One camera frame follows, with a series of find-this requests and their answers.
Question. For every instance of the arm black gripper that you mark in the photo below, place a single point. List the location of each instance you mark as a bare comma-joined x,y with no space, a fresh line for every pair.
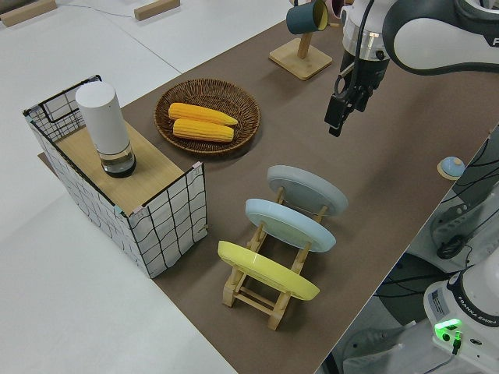
364,72

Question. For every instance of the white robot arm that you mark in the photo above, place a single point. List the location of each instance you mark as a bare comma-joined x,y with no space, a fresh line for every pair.
429,39

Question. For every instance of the gray plate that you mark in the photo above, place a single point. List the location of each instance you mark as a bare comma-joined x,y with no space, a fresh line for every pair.
308,191

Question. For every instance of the light blue plate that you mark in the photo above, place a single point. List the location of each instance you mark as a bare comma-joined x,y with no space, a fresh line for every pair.
290,226

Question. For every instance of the yellow plate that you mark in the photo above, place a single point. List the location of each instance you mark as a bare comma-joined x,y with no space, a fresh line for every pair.
269,272

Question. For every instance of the wooden plate rack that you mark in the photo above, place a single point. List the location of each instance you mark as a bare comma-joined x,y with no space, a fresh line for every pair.
255,298

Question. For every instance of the wooden mug tree stand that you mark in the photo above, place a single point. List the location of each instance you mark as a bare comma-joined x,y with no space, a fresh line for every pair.
300,58

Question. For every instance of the brown table mat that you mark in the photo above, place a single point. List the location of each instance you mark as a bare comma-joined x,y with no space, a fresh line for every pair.
390,187

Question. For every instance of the pink mug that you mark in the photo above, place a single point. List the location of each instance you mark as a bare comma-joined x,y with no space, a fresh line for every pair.
334,8

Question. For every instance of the dark teal mug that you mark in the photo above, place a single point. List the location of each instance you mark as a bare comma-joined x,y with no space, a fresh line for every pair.
304,17

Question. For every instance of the blue dome call bell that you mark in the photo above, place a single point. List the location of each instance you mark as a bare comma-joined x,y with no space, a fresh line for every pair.
451,165

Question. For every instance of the round wicker basket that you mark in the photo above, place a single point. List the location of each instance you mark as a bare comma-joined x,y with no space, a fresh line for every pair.
206,93

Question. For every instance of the yellow corn cob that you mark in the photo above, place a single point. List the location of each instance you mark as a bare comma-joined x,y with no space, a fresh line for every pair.
202,131
199,113

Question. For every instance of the short wooden block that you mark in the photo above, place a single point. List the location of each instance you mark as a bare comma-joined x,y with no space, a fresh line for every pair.
150,9

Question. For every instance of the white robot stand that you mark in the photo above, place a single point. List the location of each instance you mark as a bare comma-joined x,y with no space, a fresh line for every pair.
374,350

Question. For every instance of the white cylindrical bottle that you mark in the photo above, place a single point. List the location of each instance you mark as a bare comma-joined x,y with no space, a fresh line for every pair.
103,117

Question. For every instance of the long wooden block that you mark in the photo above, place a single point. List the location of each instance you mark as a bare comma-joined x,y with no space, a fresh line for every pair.
27,13

